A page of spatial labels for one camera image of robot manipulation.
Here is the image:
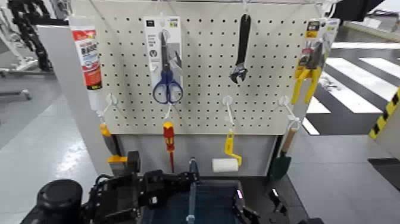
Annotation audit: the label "orange handled metal scraper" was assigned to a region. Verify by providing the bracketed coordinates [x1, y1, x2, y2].
[99, 123, 130, 178]

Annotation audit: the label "white metal machine frame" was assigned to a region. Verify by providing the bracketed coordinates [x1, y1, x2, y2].
[0, 6, 40, 78]

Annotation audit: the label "grey stand panel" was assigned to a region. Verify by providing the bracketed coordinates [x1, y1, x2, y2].
[36, 24, 279, 178]

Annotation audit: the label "black cable drag chain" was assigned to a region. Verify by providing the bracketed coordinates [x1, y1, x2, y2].
[7, 0, 54, 72]

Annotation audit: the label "blue scissors on card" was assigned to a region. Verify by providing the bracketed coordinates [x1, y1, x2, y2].
[143, 15, 185, 105]

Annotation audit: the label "beige background workbench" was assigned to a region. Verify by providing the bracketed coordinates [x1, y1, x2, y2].
[336, 9, 400, 43]

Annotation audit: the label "black angular background object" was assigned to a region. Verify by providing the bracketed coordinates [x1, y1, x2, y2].
[330, 0, 386, 23]

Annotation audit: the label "black floor mat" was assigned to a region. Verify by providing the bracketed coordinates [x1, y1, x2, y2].
[368, 157, 400, 192]

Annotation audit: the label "wooden handled green trowel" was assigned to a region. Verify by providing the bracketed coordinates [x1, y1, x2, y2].
[270, 126, 298, 181]

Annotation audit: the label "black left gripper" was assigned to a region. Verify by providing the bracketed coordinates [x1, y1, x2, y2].
[91, 150, 200, 224]

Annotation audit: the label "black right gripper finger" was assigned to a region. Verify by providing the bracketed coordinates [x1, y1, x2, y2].
[268, 188, 290, 216]

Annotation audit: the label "yellow black striped barrier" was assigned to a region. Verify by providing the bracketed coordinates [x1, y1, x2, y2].
[368, 87, 400, 141]

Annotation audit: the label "black adjustable wrench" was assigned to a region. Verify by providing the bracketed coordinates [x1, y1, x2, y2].
[229, 13, 252, 85]

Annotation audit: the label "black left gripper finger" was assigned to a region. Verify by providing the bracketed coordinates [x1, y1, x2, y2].
[232, 188, 261, 224]

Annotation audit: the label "beige perforated pegboard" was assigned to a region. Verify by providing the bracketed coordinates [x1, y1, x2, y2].
[71, 0, 326, 136]

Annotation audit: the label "yellow handled paint roller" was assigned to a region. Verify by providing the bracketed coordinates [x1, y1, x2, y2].
[212, 131, 243, 173]

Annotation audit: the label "white pegboard hook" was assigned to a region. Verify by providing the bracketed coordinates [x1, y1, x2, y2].
[222, 95, 237, 130]
[279, 95, 302, 130]
[96, 94, 119, 120]
[164, 103, 174, 123]

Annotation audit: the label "white red sealant tube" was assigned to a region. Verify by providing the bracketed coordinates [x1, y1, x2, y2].
[68, 15, 104, 111]

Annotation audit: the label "yellow pliers in package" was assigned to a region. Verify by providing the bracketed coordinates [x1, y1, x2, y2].
[290, 17, 340, 105]

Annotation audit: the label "red yellow screwdriver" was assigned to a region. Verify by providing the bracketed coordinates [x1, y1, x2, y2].
[162, 121, 176, 174]

